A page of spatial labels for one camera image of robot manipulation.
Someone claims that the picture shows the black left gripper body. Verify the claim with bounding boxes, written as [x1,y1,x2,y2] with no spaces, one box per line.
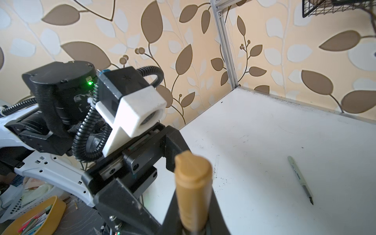
[82,123,189,235]

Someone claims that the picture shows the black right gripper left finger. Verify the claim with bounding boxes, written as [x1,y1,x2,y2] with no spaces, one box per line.
[157,192,183,235]

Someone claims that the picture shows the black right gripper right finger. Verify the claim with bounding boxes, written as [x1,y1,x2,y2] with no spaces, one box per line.
[207,191,231,235]

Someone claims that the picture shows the brown pen cap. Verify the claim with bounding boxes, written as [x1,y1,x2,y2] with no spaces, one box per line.
[174,150,212,233]

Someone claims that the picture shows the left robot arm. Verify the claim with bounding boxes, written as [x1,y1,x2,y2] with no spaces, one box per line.
[1,61,188,235]

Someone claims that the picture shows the yellow tray with pens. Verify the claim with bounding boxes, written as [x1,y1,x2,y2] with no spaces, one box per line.
[3,196,67,235]

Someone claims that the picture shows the green pen uncapped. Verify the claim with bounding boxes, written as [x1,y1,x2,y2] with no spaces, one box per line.
[287,156,314,205]

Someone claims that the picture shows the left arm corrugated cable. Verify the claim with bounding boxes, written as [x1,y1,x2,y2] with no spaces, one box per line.
[0,66,165,163]

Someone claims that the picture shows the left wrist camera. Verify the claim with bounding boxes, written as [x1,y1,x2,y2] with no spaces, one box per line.
[95,66,166,157]

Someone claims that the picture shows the black wire basket centre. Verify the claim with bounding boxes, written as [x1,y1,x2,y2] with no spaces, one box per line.
[302,0,376,18]

